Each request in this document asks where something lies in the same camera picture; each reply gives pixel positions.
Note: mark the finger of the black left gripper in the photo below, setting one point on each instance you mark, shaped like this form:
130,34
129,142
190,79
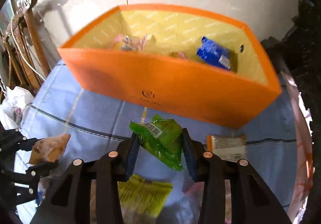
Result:
22,143
32,174

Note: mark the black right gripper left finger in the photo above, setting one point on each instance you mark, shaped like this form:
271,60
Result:
68,201

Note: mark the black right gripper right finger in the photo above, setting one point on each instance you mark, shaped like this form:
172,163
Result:
252,201

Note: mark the clear bread bun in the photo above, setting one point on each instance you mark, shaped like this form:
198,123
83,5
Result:
49,149

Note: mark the orange white biscuit packet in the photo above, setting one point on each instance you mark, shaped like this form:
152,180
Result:
231,149

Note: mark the white plastic bag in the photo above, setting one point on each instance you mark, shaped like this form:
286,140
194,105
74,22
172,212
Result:
14,106

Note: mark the pink floral cloth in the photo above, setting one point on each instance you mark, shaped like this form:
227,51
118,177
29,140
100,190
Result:
305,170

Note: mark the light blue checked tablecloth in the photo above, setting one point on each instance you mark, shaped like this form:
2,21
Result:
97,123

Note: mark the yellow green snack packet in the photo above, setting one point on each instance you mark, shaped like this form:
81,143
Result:
142,200

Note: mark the wooden chair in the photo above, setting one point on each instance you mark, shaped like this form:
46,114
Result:
27,64

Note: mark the orange cardboard box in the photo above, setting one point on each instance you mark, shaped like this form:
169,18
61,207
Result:
169,76

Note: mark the pink wrapped snack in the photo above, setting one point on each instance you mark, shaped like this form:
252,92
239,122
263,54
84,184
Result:
126,43

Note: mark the blue snack packet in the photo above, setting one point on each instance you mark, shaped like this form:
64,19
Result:
214,54

